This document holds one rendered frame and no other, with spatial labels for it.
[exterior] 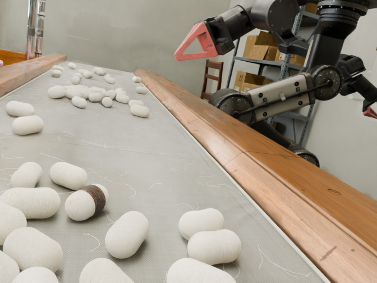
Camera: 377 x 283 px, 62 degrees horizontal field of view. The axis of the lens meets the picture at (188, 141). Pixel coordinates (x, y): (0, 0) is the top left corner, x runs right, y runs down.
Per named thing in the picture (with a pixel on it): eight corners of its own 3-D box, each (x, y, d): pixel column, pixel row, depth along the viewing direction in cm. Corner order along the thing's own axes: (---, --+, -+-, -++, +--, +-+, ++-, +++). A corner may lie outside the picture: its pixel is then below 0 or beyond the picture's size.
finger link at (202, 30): (169, 41, 57) (212, 16, 58) (162, 41, 64) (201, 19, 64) (186, 74, 60) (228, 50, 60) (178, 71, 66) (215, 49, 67)
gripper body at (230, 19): (212, 19, 55) (247, -1, 56) (196, 23, 65) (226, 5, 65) (227, 53, 58) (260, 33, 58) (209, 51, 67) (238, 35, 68)
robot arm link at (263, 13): (292, 4, 66) (276, -34, 61) (331, 5, 56) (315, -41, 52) (248, 40, 66) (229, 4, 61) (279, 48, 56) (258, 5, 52)
